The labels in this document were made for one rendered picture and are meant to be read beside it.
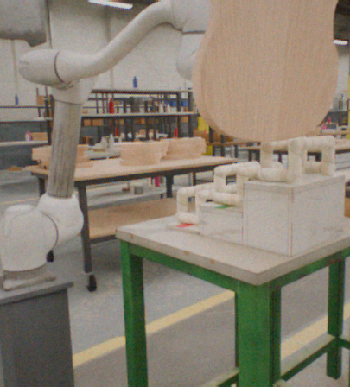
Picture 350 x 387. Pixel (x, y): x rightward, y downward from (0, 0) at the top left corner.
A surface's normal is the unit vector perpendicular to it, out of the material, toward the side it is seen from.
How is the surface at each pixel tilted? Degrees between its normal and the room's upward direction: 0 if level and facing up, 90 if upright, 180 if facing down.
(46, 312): 90
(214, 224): 90
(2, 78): 90
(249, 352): 90
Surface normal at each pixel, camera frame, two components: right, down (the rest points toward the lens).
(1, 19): 0.65, 0.11
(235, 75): 0.38, 0.22
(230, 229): -0.73, 0.15
